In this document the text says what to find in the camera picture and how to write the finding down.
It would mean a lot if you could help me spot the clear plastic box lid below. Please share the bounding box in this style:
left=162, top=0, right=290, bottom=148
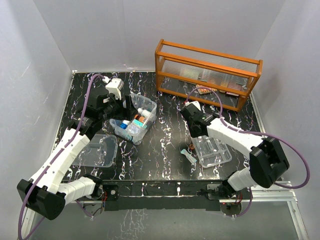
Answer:
left=72, top=134, right=118, bottom=168

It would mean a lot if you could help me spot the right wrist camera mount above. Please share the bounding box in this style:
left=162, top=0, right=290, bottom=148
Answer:
left=185, top=101, right=202, bottom=111

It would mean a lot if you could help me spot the blue header plastic packet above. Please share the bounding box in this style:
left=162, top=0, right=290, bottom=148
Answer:
left=126, top=119, right=143, bottom=135

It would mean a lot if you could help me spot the orange wooden shelf rack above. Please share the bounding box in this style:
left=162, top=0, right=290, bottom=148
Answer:
left=154, top=39, right=263, bottom=112

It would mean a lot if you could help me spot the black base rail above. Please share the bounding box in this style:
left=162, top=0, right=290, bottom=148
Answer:
left=74, top=178, right=251, bottom=212

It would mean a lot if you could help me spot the purple cable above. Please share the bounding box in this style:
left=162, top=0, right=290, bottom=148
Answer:
left=186, top=86, right=311, bottom=190
left=17, top=73, right=107, bottom=240

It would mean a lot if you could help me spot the clear compartment organizer tray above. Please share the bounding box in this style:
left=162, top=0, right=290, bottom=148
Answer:
left=191, top=135, right=232, bottom=168

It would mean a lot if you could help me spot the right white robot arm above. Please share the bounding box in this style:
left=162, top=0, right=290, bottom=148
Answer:
left=180, top=102, right=290, bottom=199

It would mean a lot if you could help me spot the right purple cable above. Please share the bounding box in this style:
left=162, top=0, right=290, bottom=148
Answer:
left=186, top=86, right=311, bottom=190

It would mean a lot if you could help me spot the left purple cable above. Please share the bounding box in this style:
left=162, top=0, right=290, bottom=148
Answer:
left=17, top=73, right=107, bottom=240

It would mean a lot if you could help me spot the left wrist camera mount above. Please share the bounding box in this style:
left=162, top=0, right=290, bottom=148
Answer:
left=102, top=76, right=124, bottom=100

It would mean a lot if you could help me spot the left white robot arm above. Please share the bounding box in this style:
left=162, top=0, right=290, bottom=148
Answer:
left=17, top=87, right=137, bottom=220

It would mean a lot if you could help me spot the clear plastic medicine box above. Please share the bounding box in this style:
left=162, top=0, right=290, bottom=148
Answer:
left=109, top=93, right=157, bottom=145

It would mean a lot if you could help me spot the white medicine bottle green label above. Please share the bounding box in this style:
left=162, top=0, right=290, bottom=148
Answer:
left=137, top=108, right=151, bottom=118

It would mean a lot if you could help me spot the brown bottle orange cap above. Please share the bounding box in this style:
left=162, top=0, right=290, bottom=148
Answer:
left=133, top=114, right=147, bottom=124

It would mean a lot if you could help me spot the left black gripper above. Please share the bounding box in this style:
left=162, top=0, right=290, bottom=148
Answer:
left=99, top=92, right=138, bottom=122

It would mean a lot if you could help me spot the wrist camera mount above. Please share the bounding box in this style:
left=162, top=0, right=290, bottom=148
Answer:
left=185, top=101, right=202, bottom=111
left=102, top=76, right=124, bottom=100

